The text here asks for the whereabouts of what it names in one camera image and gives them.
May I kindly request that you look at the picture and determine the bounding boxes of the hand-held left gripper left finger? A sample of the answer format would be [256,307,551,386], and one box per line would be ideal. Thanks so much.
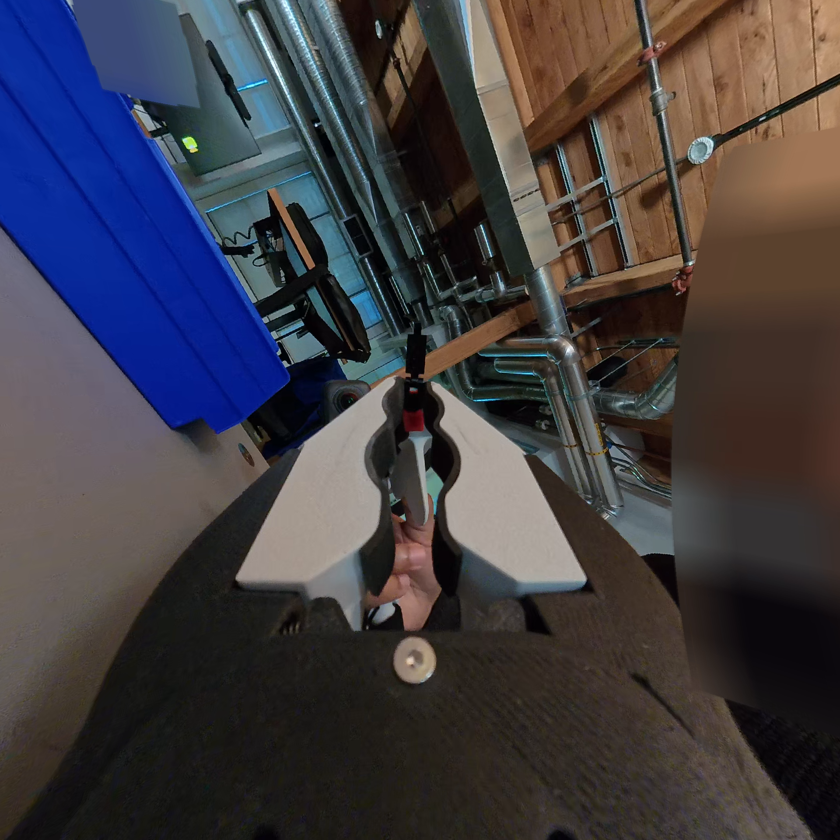
[235,377,403,631]

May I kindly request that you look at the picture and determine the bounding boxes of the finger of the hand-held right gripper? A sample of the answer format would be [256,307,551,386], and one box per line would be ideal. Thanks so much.
[390,433,434,526]

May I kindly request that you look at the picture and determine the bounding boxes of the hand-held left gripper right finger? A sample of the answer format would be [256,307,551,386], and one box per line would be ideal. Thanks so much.
[425,381,587,598]

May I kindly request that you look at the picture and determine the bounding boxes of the silver elbow pipes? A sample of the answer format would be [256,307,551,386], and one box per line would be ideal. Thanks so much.
[440,331,680,521]

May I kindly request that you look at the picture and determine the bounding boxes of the person's right hand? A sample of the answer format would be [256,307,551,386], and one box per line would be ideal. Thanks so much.
[366,495,442,631]

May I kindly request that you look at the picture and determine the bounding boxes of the dark blue bag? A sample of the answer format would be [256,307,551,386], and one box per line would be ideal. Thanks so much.
[252,357,345,454]

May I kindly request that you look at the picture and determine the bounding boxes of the black office chair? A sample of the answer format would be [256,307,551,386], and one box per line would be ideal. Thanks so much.
[252,203,373,363]

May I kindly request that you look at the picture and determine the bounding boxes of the wooden desk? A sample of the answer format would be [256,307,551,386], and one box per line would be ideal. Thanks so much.
[266,189,317,280]

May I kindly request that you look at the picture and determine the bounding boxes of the blue plastic bin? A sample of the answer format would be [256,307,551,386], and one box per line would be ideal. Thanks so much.
[0,0,291,432]

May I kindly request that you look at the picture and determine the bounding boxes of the person's black knit sweater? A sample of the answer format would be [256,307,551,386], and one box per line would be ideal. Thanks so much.
[722,699,840,840]

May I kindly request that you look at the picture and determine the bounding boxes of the round spiral metal ducts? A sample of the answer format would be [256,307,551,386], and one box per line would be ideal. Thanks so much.
[243,0,411,332]

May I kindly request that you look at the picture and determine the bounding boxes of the grey panel with green light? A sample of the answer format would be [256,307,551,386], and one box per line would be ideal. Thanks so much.
[141,13,265,177]

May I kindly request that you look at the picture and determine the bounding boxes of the round white ceiling lamp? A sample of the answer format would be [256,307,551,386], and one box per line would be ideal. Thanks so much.
[687,72,840,165]

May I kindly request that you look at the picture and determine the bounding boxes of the grey pipe with red clamps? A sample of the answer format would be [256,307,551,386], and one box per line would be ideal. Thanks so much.
[633,0,698,293]

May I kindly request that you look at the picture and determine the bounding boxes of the black round camera lens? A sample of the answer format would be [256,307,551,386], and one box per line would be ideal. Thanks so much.
[322,379,370,427]

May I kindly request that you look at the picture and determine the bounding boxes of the metal cable tray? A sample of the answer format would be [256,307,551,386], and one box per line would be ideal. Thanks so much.
[543,117,636,278]

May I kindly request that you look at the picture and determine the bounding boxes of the rectangular silver air duct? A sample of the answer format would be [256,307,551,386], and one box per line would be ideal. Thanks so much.
[413,0,562,277]

